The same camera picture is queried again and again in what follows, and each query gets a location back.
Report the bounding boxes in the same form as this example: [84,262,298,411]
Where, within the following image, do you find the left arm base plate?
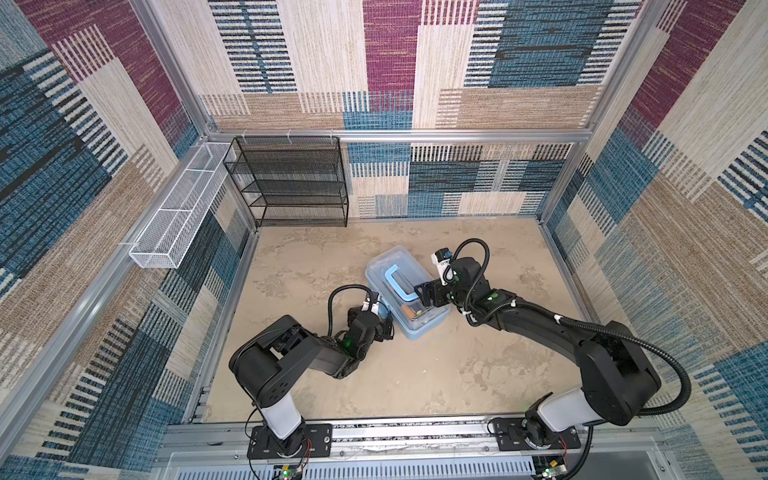
[247,423,333,460]

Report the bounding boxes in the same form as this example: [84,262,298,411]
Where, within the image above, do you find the light blue plastic toolbox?
[365,246,450,340]

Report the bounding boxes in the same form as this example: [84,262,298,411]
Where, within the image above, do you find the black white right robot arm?
[415,239,692,449]

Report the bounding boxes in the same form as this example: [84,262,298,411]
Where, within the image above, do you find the wooden handled screwdriver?
[402,305,423,320]

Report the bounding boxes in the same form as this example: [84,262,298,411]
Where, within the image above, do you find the black wire mesh shelf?
[223,136,349,227]

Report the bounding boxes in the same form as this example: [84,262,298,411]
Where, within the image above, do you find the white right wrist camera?
[431,248,452,286]

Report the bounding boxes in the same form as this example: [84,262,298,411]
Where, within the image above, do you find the white wire mesh basket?
[129,142,229,269]

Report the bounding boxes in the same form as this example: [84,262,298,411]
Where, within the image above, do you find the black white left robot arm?
[229,284,394,451]

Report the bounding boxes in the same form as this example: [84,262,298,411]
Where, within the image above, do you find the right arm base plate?
[486,417,582,452]

